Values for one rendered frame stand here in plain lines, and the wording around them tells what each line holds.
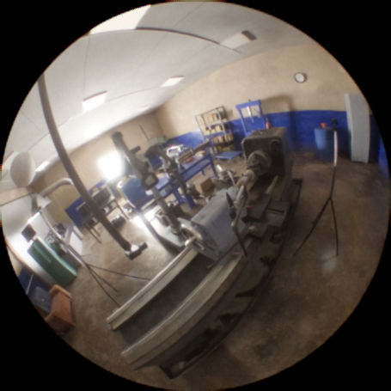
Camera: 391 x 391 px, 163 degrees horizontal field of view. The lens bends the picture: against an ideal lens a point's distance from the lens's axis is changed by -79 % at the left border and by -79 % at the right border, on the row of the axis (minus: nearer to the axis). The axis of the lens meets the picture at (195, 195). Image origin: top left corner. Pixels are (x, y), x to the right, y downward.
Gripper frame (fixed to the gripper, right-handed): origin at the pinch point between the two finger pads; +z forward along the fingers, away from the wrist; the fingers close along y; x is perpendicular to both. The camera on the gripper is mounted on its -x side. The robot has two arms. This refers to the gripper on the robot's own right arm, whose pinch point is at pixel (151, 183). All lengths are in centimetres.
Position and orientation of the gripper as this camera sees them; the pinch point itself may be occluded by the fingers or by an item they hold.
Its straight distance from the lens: 124.6
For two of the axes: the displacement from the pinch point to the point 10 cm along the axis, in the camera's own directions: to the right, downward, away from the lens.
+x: -4.3, 3.2, 8.4
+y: 6.1, -5.9, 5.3
